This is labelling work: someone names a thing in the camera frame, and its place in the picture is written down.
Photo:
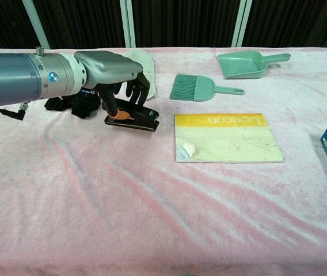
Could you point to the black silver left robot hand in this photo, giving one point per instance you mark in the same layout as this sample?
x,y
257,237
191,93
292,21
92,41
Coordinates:
x,y
108,69

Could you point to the black stapler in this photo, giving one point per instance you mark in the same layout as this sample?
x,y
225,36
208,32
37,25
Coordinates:
x,y
146,122

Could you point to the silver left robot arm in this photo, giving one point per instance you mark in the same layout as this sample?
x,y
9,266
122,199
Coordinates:
x,y
16,77

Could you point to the green plastic hand brush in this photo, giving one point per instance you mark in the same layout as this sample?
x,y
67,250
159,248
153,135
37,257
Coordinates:
x,y
198,89

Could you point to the yellow notebook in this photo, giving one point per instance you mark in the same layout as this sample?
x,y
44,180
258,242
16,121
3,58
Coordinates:
x,y
227,141

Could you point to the white disposable slipper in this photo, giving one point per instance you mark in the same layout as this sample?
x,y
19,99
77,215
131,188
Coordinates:
x,y
150,64

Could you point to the black pleated curtain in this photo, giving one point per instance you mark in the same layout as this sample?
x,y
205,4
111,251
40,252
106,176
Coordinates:
x,y
180,20

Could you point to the green plastic dustpan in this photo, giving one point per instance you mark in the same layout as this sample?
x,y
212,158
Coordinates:
x,y
241,64

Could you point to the pink plush table cloth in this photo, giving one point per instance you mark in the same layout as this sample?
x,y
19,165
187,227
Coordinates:
x,y
123,201

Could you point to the white frame post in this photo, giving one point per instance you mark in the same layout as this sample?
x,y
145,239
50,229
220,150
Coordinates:
x,y
128,23
37,23
241,23

